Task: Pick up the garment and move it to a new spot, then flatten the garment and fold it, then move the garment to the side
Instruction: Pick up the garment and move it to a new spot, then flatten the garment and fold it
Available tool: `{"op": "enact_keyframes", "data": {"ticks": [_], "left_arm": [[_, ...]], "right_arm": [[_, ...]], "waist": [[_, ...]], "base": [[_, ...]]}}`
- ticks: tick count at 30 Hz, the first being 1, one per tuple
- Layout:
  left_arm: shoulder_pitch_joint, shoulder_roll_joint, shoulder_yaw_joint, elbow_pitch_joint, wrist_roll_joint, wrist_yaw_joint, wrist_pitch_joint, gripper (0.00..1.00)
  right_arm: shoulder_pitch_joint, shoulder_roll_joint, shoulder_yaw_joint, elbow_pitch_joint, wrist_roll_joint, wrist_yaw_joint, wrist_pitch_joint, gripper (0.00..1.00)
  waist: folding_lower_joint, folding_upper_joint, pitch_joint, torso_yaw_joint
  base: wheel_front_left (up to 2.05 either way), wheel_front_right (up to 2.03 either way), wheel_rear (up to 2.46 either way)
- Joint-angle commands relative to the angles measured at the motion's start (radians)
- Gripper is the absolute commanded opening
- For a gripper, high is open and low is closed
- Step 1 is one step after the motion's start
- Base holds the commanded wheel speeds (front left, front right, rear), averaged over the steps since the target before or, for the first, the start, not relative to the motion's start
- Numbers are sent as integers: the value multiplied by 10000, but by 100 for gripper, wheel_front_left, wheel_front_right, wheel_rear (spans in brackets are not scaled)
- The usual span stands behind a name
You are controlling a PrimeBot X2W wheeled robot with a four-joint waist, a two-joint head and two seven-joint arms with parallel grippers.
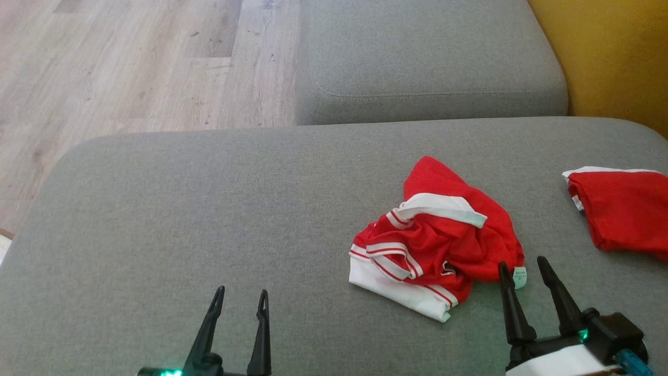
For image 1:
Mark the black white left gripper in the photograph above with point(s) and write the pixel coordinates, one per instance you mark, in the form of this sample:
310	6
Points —
162	372

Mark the white rug with brown edge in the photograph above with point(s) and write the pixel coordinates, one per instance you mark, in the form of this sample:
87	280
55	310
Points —
5	245

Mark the large grey sofa seat cushion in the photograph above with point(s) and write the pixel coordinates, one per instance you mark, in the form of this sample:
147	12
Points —
209	219

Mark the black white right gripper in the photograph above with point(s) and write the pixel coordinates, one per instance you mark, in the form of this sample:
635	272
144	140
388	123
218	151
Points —
610	334

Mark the small grey sofa cushion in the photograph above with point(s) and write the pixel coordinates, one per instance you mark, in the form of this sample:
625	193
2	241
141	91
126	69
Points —
428	52

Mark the red jersey with white trim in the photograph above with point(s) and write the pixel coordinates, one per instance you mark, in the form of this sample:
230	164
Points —
626	209

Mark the red white striped jersey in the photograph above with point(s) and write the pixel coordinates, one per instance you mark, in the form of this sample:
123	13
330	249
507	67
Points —
443	245

